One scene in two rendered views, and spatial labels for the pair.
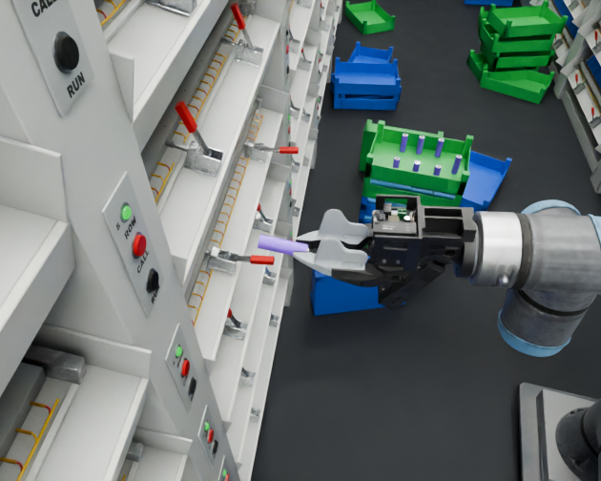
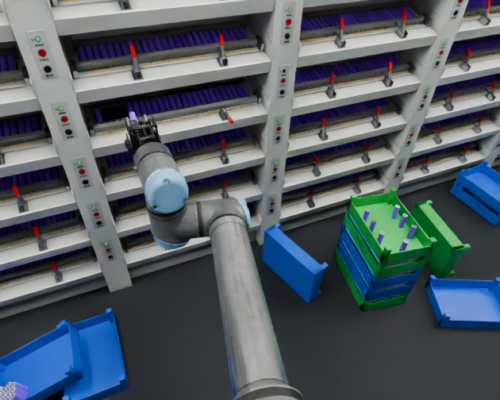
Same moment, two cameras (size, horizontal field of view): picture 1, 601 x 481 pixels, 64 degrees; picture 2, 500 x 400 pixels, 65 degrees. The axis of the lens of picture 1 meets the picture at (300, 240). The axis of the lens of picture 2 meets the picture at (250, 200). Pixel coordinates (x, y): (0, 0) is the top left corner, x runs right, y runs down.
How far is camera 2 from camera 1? 1.01 m
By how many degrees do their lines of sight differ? 40
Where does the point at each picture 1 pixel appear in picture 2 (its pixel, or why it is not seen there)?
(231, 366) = (136, 182)
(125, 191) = (40, 33)
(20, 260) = not seen: outside the picture
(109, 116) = (39, 11)
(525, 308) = not seen: hidden behind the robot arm
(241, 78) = (205, 65)
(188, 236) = (98, 85)
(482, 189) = (471, 316)
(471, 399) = not seen: hidden behind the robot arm
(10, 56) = not seen: outside the picture
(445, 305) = (327, 328)
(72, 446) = (9, 93)
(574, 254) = (145, 171)
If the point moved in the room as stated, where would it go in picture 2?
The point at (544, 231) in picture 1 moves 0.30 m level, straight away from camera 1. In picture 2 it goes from (151, 157) to (286, 167)
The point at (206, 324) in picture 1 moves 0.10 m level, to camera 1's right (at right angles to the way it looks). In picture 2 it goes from (113, 138) to (124, 155)
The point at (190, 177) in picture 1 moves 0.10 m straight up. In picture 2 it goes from (127, 75) to (121, 40)
